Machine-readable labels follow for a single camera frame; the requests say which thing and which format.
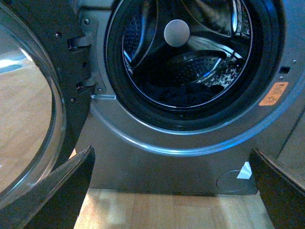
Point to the dark clothes in drum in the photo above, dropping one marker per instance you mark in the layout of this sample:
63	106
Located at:
182	96

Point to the grey metal door hinge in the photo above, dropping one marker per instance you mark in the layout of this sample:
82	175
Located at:
89	26

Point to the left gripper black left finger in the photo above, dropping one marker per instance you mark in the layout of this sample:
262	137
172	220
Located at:
55	201

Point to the grey front-load washing machine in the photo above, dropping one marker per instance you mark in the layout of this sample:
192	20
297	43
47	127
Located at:
244	45

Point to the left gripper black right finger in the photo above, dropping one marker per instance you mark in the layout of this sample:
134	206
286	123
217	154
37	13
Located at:
281	190

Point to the white tape piece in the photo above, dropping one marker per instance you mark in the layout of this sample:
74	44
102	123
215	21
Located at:
245	172

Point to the orange warning sticker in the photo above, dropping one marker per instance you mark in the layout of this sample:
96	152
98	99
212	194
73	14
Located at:
274	94

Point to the round glass washer door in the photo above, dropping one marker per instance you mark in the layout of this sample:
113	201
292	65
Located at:
45	91

